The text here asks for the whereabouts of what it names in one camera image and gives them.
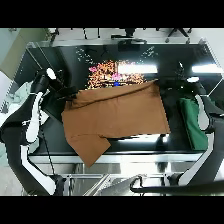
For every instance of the green garment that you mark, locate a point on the green garment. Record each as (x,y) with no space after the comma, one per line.
(194,125)

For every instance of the brown T-shirt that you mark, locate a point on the brown T-shirt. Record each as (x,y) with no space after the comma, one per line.
(116,113)

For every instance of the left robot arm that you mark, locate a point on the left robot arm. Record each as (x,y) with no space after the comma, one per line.
(33,123)

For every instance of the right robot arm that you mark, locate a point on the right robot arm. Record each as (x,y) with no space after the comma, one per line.
(203,113)

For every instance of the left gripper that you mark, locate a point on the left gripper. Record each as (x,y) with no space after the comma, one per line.
(67,93)

